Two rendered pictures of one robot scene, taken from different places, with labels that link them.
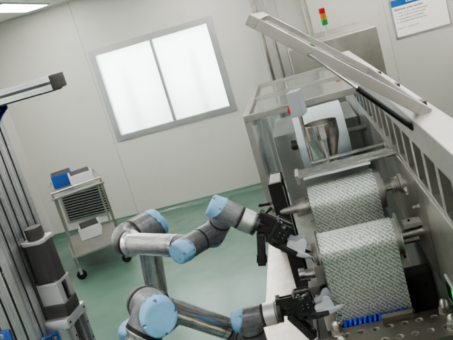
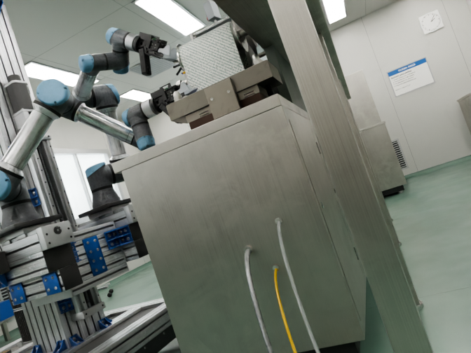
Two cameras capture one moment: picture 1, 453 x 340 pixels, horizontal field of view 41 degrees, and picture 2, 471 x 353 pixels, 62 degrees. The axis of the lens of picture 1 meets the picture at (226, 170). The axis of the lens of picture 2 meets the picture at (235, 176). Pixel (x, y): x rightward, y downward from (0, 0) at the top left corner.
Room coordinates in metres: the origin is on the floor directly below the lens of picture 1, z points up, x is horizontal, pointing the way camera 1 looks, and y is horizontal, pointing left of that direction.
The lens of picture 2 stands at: (0.25, -0.53, 0.64)
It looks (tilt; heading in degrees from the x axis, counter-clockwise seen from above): 3 degrees up; 10
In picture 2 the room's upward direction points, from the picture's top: 19 degrees counter-clockwise
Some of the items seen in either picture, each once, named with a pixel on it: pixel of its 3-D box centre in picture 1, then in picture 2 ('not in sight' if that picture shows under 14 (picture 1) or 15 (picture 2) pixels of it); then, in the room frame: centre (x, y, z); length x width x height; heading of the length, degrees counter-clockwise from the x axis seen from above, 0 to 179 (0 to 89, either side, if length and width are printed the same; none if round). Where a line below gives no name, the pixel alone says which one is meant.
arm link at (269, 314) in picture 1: (272, 312); (151, 108); (1.83, -0.01, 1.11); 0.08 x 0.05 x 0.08; 171
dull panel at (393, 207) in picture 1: (388, 195); (315, 106); (2.86, -0.73, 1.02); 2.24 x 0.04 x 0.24; 171
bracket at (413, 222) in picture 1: (411, 222); not in sight; (1.80, -0.51, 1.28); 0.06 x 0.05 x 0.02; 81
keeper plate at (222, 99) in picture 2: not in sight; (222, 99); (1.55, -0.35, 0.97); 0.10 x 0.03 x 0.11; 81
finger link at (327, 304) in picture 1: (328, 303); (185, 88); (1.77, -0.19, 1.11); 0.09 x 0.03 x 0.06; 72
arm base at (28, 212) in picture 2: not in sight; (19, 213); (1.73, 0.66, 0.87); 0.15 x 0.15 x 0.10
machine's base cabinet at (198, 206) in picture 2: not in sight; (299, 209); (2.77, -0.42, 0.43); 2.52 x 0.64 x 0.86; 171
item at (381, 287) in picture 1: (369, 291); (216, 76); (1.77, -0.32, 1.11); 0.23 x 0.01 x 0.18; 81
